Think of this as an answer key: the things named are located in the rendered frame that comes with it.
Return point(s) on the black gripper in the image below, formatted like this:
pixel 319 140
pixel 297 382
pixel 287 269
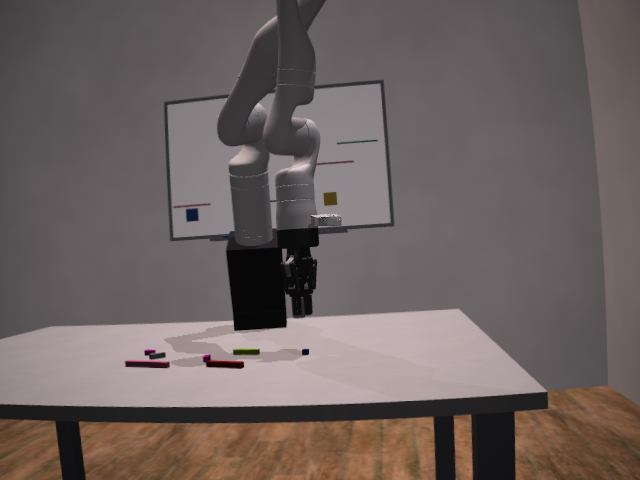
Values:
pixel 299 268

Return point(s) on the lime green rod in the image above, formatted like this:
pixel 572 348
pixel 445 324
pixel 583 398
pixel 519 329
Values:
pixel 246 352

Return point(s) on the pink rod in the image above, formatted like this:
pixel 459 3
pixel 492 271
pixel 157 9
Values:
pixel 147 364

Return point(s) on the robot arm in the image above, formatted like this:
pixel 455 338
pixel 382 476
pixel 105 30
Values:
pixel 243 120

